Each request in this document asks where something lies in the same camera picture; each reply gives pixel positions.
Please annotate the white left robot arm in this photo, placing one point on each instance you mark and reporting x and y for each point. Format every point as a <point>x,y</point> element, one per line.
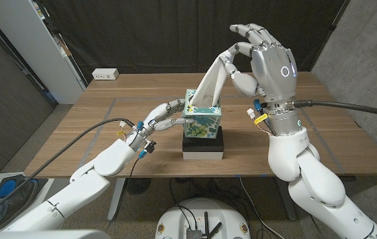
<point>109,162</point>

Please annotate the blue left wrist plug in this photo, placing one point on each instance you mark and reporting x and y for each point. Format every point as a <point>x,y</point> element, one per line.
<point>141,153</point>

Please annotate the black antenna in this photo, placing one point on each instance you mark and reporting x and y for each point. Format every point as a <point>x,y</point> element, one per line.
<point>215,229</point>
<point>206,222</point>

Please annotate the white cabinet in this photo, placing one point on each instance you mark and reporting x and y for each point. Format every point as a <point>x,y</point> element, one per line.
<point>26,36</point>

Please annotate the black leather shoe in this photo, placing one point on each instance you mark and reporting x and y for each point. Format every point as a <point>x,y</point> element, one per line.
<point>19,202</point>

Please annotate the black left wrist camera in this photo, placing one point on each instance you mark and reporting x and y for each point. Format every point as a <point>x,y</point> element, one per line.
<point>149,146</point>

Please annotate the black backdrop pole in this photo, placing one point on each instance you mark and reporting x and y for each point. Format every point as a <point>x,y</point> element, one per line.
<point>329,33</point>

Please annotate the black round fan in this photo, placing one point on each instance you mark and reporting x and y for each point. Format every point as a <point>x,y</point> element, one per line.
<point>137,185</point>

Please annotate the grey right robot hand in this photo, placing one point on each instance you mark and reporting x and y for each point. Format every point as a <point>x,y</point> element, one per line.
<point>274,73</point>

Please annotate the blue right wrist plug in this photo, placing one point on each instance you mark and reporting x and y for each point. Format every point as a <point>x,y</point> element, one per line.
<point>257,105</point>

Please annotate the grey mini computer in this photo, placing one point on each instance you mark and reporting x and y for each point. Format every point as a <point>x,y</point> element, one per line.
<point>193,234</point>

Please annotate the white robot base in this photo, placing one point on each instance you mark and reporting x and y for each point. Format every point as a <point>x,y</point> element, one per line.
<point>175,219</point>

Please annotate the grey table leg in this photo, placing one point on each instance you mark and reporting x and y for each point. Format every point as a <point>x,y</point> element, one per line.
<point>117,199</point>
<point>286,199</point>

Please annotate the white power strip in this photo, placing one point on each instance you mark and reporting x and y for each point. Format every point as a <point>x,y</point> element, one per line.
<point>105,73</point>

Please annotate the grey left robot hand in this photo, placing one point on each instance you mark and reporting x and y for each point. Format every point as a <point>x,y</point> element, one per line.
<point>157,117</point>

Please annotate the teal floral tissue box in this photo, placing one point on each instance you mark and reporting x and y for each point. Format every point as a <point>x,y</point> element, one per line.
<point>205,126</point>

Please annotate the blue wrist plug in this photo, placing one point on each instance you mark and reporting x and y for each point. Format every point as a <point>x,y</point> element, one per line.
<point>141,153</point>
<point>257,105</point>

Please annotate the black curtain backdrop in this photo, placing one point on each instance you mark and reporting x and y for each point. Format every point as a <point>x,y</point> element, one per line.
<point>175,33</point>

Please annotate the blue foot pedal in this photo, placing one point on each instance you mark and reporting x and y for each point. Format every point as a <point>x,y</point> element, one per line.
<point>6,188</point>

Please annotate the white tissue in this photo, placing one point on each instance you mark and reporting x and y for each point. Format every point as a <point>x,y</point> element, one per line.
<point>213,83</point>

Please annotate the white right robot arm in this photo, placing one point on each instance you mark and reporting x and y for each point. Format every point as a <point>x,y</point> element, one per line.
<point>318,186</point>

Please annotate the black box with white base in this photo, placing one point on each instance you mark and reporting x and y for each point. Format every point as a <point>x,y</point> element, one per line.
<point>203,146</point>

